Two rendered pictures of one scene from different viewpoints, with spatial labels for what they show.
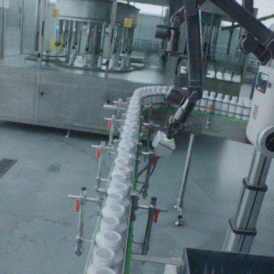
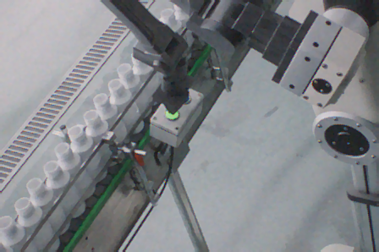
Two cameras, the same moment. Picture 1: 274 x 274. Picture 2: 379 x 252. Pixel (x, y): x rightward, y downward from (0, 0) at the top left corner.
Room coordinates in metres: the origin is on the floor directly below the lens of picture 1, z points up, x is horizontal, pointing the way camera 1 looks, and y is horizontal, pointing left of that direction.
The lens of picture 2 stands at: (0.38, -1.14, 2.38)
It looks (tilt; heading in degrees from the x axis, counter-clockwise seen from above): 42 degrees down; 43
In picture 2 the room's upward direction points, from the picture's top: 20 degrees counter-clockwise
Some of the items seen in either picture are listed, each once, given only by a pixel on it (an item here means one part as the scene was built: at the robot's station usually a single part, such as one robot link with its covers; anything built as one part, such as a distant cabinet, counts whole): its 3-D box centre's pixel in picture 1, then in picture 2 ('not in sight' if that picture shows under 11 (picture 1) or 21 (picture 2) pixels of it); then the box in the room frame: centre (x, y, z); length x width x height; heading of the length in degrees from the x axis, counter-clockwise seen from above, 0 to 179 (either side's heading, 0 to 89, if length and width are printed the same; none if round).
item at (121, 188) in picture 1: (117, 212); not in sight; (0.81, 0.02, 1.08); 0.06 x 0.06 x 0.17
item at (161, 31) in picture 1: (167, 27); not in sight; (1.72, -0.08, 1.60); 0.12 x 0.09 x 0.12; 91
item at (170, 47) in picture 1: (172, 47); not in sight; (1.72, -0.12, 1.51); 0.10 x 0.07 x 0.07; 90
